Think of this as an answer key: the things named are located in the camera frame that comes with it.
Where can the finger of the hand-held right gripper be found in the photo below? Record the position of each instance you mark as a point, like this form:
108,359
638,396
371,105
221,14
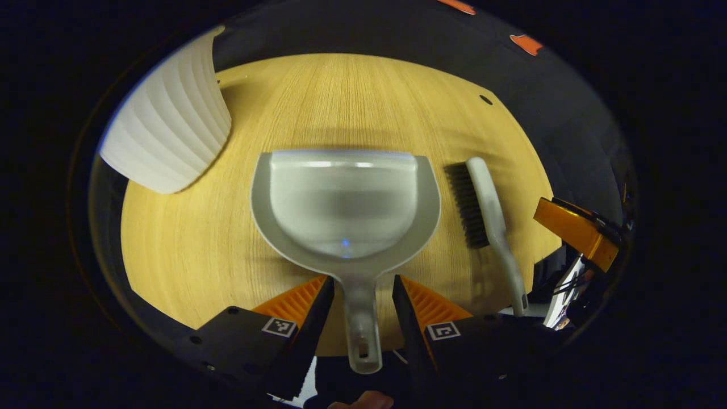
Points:
573,230

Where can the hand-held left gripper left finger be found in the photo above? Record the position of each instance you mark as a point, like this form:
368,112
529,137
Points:
306,324

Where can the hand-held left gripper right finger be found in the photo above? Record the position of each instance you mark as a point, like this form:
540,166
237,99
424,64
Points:
406,318

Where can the small white broom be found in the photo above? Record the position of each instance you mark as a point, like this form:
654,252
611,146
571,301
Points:
491,204

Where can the grey plastic dustpan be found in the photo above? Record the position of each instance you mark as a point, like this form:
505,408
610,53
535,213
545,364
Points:
346,204

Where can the white ribbed garbage bin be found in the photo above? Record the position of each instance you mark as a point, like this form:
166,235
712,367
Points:
170,125

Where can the white panel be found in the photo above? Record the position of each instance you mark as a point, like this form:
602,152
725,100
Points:
562,301

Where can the black backdrop cloth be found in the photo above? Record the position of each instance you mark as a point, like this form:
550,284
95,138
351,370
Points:
397,34

